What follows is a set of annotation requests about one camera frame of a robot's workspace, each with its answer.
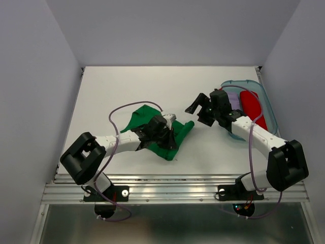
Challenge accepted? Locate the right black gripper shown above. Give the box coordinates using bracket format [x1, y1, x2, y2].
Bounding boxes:
[184, 93, 220, 127]

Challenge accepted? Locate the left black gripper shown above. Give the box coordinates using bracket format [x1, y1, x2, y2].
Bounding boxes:
[151, 127, 177, 149]

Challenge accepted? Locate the green t shirt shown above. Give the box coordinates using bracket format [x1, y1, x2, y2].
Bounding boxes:
[120, 105, 194, 161]

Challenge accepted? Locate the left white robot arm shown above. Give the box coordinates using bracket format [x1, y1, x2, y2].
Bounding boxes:
[60, 113, 178, 200]

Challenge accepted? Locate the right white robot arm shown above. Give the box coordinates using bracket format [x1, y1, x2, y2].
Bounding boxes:
[185, 89, 309, 198]

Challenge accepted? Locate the lavender t shirt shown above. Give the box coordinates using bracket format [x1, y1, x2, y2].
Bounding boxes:
[226, 91, 241, 110]

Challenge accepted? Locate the translucent blue plastic bin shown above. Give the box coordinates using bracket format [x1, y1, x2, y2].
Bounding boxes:
[221, 80, 278, 135]

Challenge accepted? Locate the red t shirt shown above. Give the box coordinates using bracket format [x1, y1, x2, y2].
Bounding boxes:
[240, 90, 262, 120]

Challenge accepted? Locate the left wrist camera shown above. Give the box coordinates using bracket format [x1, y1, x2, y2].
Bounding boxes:
[163, 113, 176, 123]

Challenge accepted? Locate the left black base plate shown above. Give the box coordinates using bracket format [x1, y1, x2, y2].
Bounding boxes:
[83, 185, 129, 202]

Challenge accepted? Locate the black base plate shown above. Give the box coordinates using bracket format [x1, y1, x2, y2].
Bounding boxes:
[83, 185, 129, 202]
[214, 185, 264, 201]

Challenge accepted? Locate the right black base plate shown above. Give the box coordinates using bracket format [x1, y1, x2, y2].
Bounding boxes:
[214, 185, 264, 201]

